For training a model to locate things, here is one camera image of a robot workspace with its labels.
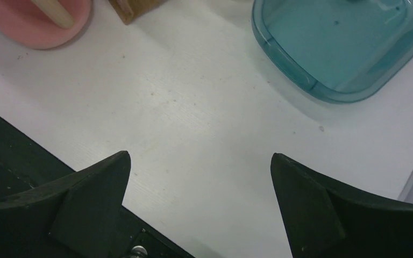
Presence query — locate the pink tiered shelf stand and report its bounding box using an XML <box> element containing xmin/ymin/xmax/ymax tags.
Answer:
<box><xmin>0</xmin><ymin>1</ymin><xmax>92</xmax><ymax>49</ymax></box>

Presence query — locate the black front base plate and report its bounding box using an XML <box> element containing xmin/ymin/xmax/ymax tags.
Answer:
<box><xmin>0</xmin><ymin>117</ymin><xmax>189</xmax><ymax>257</ymax></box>

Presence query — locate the teal transparent plastic tub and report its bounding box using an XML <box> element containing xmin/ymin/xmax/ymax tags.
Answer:
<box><xmin>251</xmin><ymin>0</ymin><xmax>413</xmax><ymax>103</ymax></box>

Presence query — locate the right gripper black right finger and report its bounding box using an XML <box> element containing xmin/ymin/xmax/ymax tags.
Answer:
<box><xmin>270</xmin><ymin>153</ymin><xmax>413</xmax><ymax>257</ymax></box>

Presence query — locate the brown paper grocery bag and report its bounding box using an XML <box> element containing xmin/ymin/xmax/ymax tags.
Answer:
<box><xmin>109</xmin><ymin>0</ymin><xmax>166</xmax><ymax>25</ymax></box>

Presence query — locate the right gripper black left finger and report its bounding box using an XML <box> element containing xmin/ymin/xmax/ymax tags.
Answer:
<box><xmin>0</xmin><ymin>151</ymin><xmax>131</xmax><ymax>257</ymax></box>

